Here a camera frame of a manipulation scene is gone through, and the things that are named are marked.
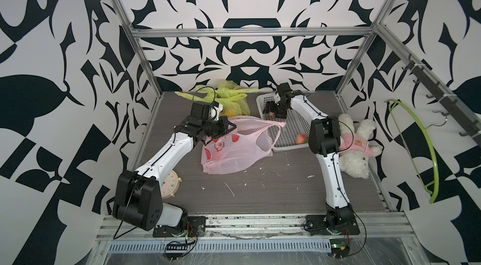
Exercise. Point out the aluminium frame bar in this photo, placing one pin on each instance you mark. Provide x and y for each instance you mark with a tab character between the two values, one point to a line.
251	32

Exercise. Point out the pink plastic bag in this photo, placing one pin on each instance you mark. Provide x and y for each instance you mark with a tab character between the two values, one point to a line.
252	140

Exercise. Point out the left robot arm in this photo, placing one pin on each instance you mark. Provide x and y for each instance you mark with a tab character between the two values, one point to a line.
138	198

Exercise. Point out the white plastic basket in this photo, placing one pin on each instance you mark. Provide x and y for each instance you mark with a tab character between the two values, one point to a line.
298	121

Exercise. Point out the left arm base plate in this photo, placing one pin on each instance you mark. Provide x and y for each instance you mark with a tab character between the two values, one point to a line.
189	226

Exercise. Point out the green hoop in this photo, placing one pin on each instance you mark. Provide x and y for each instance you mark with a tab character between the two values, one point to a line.
432	188

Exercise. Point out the peach back basket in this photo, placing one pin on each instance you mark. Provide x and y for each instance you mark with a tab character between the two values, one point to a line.
302	139

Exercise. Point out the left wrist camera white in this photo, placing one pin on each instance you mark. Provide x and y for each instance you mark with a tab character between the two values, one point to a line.
216	109

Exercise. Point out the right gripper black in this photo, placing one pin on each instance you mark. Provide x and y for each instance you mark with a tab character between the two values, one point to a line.
275	107

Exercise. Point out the beige alarm clock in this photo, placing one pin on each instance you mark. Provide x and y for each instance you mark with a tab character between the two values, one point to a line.
171	185

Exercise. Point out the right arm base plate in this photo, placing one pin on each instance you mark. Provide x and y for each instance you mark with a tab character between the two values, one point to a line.
329	225

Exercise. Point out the green avocado plastic bag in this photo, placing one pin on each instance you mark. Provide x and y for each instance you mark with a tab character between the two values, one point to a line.
235	106

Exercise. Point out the plush bunny toy pink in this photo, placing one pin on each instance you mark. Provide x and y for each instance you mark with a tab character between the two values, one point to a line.
355	150

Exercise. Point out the black hook rack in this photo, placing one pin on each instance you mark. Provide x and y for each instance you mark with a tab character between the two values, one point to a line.
451	102

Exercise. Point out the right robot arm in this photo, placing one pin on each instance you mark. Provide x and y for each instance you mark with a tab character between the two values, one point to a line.
324	141

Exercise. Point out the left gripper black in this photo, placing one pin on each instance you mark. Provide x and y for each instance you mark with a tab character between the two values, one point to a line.
220	127

